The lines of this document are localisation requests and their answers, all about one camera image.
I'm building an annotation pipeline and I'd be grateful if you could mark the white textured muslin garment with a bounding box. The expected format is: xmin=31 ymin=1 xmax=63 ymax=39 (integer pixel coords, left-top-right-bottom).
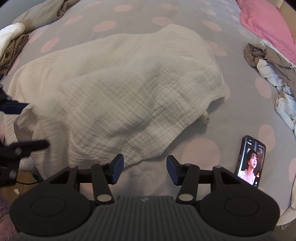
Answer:
xmin=4 ymin=25 xmax=225 ymax=178

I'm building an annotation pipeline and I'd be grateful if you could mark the smartphone showing video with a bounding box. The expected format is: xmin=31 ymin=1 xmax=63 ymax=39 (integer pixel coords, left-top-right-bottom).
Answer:
xmin=235 ymin=135 xmax=266 ymax=187

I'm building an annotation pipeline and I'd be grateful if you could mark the brown striped garment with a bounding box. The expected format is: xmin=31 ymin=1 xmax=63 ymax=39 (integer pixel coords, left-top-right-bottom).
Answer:
xmin=1 ymin=34 xmax=29 ymax=76

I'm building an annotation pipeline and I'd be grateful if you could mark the white fluffy garment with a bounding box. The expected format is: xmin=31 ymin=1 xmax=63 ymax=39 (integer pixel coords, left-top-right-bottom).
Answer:
xmin=0 ymin=23 xmax=25 ymax=58

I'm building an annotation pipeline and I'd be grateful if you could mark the beige folded garment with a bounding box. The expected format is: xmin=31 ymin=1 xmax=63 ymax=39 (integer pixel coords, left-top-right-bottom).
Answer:
xmin=13 ymin=0 xmax=78 ymax=33

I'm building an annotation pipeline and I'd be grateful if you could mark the white light-blue crumpled garment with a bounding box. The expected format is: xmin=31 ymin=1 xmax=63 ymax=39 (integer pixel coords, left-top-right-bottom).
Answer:
xmin=256 ymin=39 xmax=296 ymax=136

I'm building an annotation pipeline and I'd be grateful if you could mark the taupe crumpled garment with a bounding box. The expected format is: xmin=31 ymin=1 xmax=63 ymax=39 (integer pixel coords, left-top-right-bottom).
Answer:
xmin=243 ymin=43 xmax=295 ymax=98

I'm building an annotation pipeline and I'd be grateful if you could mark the pink pillow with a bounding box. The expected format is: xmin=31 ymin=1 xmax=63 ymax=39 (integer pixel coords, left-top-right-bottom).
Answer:
xmin=237 ymin=0 xmax=295 ymax=63

